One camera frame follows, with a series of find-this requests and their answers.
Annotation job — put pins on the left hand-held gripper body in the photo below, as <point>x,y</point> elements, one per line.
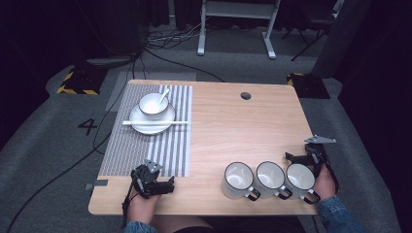
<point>145,178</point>

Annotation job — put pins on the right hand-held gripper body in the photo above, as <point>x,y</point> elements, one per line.
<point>319,155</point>

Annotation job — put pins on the white enamel mug black rim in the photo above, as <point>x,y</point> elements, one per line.
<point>270,179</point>
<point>238,181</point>
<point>299,181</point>

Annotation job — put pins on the person's right hand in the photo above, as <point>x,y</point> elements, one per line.
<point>325,184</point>

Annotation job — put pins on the grey striped woven placemat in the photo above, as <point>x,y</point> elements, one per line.
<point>129,152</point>

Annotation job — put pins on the person's lap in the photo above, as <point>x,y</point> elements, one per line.
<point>181,225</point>

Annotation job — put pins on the grey tape strip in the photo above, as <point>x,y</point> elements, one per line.
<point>97,183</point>

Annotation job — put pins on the white ceramic plate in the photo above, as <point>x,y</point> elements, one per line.
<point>152,128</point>

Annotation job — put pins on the white chopstick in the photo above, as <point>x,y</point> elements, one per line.
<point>155,121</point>
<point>155,124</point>

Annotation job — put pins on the black yellow striped stand base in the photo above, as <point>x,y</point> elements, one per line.
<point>307,85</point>
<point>82,82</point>

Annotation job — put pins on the white ceramic bowl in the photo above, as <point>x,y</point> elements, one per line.
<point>152,106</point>

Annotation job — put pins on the white ceramic spoon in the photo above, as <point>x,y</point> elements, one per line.
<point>163,95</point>

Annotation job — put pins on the black tripod stand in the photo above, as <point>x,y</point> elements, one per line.
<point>311,29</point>

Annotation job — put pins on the white metal desk frame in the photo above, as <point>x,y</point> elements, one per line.
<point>238,9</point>

